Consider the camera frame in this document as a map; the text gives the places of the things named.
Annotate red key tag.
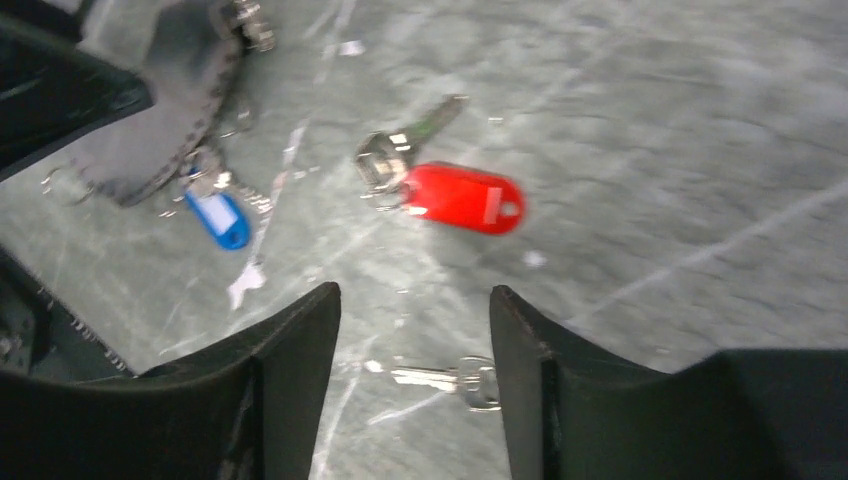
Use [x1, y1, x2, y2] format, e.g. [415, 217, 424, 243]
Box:
[401, 162, 526, 235]

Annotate silver key with red tag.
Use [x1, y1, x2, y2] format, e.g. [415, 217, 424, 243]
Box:
[353, 94, 469, 199]

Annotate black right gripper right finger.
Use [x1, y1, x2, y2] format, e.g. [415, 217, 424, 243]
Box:
[489, 285, 847, 479]

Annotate blue key tag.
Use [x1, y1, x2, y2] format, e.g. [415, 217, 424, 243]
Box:
[185, 191, 251, 251]

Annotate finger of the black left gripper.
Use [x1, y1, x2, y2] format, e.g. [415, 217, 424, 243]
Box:
[1, 13, 153, 180]

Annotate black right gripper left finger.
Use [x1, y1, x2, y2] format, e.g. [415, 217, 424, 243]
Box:
[1, 282, 341, 479]

